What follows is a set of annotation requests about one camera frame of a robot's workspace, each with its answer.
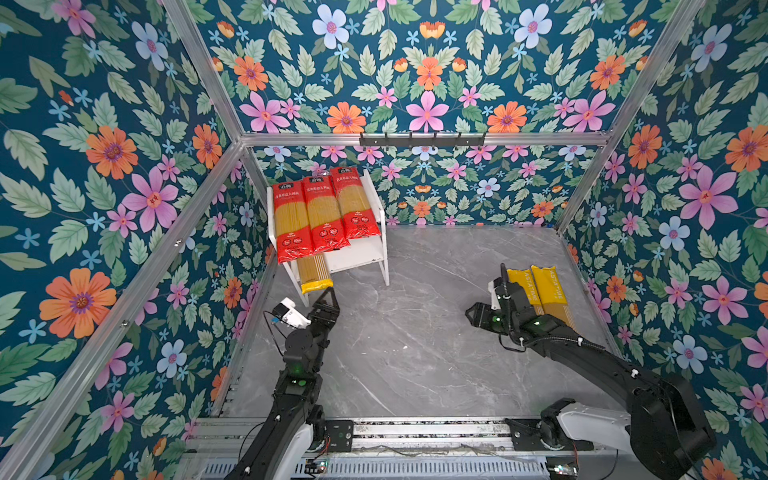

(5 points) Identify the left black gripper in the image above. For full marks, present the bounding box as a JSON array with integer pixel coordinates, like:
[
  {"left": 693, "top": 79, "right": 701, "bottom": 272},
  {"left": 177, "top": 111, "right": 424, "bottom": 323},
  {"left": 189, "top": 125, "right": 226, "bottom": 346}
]
[{"left": 302, "top": 288, "right": 339, "bottom": 380}]

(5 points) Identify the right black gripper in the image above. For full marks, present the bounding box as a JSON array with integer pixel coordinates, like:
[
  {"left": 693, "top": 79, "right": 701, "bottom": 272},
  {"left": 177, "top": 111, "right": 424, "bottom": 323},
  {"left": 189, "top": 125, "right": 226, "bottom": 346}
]
[{"left": 463, "top": 301, "right": 517, "bottom": 338}]

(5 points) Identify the yellow pasta bag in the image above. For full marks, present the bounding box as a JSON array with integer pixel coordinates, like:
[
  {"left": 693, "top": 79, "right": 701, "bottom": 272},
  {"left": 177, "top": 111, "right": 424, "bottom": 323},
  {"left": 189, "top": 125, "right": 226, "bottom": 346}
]
[
  {"left": 507, "top": 269, "right": 544, "bottom": 315},
  {"left": 297, "top": 254, "right": 333, "bottom": 295},
  {"left": 531, "top": 266, "right": 574, "bottom": 328}
]

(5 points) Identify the red spaghetti bag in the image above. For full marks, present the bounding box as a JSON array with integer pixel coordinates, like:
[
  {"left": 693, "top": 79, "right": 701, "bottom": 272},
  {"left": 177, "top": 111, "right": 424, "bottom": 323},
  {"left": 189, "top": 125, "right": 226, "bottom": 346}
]
[
  {"left": 331, "top": 167, "right": 380, "bottom": 240},
  {"left": 273, "top": 182, "right": 314, "bottom": 263},
  {"left": 302, "top": 176, "right": 349, "bottom": 253}
]

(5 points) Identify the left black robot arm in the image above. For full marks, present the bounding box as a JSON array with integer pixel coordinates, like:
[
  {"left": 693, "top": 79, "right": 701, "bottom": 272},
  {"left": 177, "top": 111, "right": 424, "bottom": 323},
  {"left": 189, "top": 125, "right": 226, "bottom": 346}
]
[{"left": 227, "top": 287, "right": 340, "bottom": 479}]

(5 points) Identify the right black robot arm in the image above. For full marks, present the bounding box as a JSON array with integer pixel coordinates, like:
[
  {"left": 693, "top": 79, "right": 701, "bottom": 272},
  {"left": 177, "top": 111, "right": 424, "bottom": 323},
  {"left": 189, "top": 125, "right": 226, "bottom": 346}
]
[{"left": 465, "top": 298, "right": 717, "bottom": 479}]

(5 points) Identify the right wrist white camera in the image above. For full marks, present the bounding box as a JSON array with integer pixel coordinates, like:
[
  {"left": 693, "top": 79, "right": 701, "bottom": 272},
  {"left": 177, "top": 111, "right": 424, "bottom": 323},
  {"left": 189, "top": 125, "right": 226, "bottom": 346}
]
[{"left": 488, "top": 263, "right": 509, "bottom": 310}]

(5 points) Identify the wrist white camera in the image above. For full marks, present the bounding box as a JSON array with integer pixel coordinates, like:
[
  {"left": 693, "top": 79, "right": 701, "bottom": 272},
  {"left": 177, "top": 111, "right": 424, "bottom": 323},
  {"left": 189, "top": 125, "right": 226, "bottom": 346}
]
[
  {"left": 488, "top": 263, "right": 509, "bottom": 310},
  {"left": 271, "top": 297, "right": 311, "bottom": 329}
]

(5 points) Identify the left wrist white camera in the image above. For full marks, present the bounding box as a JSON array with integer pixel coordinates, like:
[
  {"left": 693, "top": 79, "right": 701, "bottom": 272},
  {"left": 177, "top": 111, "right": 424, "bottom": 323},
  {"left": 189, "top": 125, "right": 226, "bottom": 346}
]
[{"left": 271, "top": 297, "right": 311, "bottom": 329}]

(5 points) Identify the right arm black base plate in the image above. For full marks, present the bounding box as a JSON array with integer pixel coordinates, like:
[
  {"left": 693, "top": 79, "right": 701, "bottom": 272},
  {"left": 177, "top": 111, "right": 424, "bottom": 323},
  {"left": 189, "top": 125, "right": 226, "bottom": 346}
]
[{"left": 503, "top": 418, "right": 595, "bottom": 452}]

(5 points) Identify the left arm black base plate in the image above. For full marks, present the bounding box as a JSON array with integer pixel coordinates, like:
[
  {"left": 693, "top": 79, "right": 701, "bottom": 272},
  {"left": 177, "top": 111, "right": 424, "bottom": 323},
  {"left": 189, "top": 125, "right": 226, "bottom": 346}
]
[{"left": 321, "top": 419, "right": 355, "bottom": 453}]

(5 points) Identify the black wall hook rail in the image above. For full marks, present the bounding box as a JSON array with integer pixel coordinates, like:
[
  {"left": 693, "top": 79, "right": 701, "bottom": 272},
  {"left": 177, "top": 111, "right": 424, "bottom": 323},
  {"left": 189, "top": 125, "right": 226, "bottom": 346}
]
[{"left": 358, "top": 132, "right": 486, "bottom": 149}]

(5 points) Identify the aluminium front rail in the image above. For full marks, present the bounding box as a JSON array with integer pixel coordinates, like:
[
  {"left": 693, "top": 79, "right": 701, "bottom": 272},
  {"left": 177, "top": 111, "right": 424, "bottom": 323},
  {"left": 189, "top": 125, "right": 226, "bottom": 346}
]
[{"left": 185, "top": 416, "right": 685, "bottom": 458}]

